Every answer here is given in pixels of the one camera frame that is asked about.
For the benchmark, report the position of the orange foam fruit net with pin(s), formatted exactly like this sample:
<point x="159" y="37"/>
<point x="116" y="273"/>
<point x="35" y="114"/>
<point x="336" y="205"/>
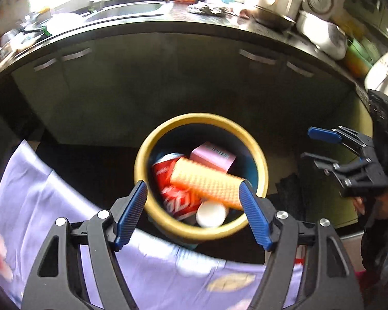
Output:
<point x="207" y="180"/>

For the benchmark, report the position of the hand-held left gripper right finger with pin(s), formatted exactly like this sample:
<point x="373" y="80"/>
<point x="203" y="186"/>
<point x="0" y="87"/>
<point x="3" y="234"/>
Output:
<point x="255" y="216"/>

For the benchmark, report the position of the stainless steel sink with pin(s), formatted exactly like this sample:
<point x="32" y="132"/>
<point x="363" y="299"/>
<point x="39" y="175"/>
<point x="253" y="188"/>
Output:
<point x="126" y="10"/>

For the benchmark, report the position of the white pill bottle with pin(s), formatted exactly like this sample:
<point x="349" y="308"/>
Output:
<point x="210" y="214"/>

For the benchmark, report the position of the person's right hand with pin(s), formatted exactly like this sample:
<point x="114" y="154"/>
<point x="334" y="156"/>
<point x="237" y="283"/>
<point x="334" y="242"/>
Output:
<point x="386" y="205"/>

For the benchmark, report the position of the white rice cooker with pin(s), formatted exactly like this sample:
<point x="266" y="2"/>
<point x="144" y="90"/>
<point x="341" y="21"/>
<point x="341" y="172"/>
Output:
<point x="323" y="35"/>

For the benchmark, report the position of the round white appliance lid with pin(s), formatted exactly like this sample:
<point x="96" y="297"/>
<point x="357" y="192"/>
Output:
<point x="318" y="1"/>

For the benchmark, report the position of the white square container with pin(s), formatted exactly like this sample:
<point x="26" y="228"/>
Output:
<point x="290" y="2"/>

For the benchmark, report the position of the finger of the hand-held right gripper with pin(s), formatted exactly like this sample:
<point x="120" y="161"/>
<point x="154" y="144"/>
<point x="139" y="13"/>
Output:
<point x="352" y="176"/>
<point x="323" y="135"/>

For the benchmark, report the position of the green plastic basket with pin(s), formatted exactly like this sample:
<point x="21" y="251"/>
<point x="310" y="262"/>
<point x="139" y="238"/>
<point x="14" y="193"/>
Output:
<point x="360" y="58"/>

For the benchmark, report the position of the dark floor mat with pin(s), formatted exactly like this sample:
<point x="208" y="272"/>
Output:
<point x="291" y="197"/>

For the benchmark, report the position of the yellow-rimmed trash bin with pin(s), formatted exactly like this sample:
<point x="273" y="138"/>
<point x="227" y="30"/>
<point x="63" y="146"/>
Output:
<point x="142" y="180"/>

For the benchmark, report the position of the purple floral tablecloth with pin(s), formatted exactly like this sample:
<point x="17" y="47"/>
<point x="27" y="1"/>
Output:
<point x="35" y="200"/>

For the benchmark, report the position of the pink cardboard box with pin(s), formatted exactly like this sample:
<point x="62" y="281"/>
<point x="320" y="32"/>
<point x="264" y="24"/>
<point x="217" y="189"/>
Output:
<point x="213" y="156"/>

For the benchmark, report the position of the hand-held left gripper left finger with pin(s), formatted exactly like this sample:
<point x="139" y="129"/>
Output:
<point x="131" y="214"/>

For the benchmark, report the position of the red soda can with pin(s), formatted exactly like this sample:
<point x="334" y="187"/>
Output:
<point x="177" y="197"/>

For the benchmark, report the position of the person's right forearm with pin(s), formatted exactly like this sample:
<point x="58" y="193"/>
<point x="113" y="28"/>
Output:
<point x="378" y="242"/>

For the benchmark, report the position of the crumpled dish rag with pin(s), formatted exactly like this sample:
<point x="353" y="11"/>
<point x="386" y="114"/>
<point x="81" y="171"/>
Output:
<point x="208" y="9"/>

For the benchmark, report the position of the white plate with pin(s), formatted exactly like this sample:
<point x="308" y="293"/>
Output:
<point x="64" y="23"/>

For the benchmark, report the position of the dark kitchen base cabinets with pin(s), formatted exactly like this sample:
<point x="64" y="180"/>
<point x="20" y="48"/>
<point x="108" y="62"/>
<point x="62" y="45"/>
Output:
<point x="181" y="80"/>

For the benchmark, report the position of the metal bowl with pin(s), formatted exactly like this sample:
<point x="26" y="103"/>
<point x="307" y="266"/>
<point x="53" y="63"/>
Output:
<point x="274" y="17"/>

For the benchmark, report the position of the white countertop appliance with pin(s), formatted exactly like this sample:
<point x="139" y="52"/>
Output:
<point x="383" y="74"/>

